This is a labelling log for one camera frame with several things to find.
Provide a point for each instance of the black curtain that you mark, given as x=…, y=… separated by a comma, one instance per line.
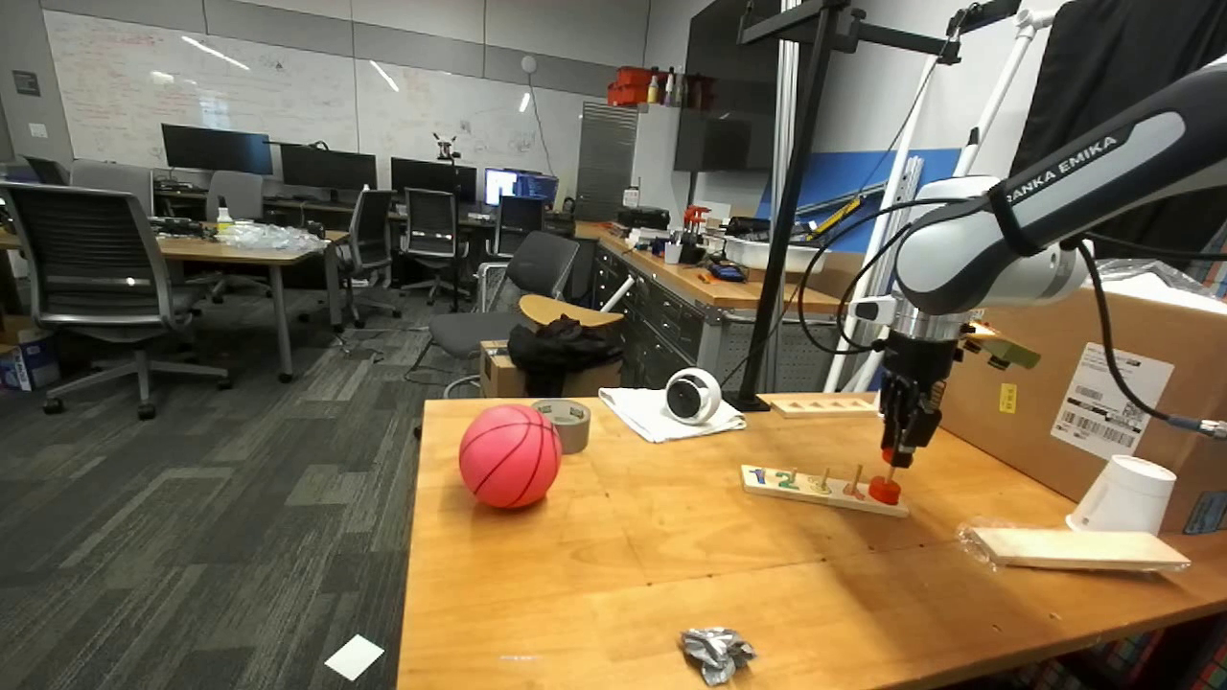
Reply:
x=1124, y=52

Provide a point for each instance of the white floor paper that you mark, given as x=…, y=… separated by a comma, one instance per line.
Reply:
x=354, y=657

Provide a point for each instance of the black camera stand pole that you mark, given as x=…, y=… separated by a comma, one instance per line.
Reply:
x=784, y=255

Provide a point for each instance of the black computer monitor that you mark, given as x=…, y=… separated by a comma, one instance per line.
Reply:
x=329, y=172
x=432, y=183
x=216, y=150

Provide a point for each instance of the white paper cup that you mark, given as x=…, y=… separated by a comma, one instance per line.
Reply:
x=1124, y=501

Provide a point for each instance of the wooden number peg board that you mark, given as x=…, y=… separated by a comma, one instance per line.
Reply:
x=807, y=487

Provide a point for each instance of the round wooden stool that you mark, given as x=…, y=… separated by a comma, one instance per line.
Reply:
x=569, y=311

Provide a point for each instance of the clear plastic bag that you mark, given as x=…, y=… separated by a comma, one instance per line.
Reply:
x=270, y=236

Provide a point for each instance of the wall whiteboard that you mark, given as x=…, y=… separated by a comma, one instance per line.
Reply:
x=128, y=78

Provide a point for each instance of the lit blue screen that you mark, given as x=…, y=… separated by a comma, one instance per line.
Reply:
x=519, y=190

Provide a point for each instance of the orange disc block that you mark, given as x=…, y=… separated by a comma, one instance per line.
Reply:
x=885, y=483
x=885, y=501

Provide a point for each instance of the red container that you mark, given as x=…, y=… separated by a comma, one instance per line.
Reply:
x=632, y=87

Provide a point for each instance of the white paper sheet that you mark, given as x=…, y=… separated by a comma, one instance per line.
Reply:
x=639, y=416

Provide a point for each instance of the pink basketball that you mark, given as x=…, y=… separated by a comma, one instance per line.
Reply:
x=512, y=457

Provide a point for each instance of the light wooden block strip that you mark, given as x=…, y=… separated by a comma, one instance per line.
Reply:
x=817, y=405

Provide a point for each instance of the crumpled grey foil ball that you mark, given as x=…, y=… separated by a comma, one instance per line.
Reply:
x=715, y=655

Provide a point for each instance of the black office chair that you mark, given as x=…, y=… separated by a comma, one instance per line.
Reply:
x=541, y=261
x=370, y=230
x=432, y=230

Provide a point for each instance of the blue board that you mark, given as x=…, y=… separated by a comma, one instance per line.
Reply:
x=867, y=175

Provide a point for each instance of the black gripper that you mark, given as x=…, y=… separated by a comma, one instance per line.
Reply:
x=917, y=377

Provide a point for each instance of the white tape roll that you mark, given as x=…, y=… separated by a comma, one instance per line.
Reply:
x=691, y=397

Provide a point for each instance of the brown floor cardboard box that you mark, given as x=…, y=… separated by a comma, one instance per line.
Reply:
x=501, y=375

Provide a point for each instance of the grey mesh office chair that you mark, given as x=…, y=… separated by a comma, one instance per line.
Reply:
x=90, y=255

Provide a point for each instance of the black bag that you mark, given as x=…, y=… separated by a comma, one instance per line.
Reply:
x=561, y=345

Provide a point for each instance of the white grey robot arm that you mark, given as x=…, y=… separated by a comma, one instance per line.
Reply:
x=1088, y=175

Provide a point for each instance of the wooden office desk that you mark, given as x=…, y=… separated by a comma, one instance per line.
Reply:
x=245, y=247

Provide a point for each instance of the white wooden plank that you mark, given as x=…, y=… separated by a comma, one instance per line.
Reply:
x=1077, y=549

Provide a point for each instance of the wooden top workbench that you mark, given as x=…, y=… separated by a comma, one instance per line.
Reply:
x=678, y=275

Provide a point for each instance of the grey metal cabinet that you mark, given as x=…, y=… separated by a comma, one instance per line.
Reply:
x=627, y=165

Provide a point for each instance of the large cardboard box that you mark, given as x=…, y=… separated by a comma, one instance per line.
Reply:
x=1010, y=434

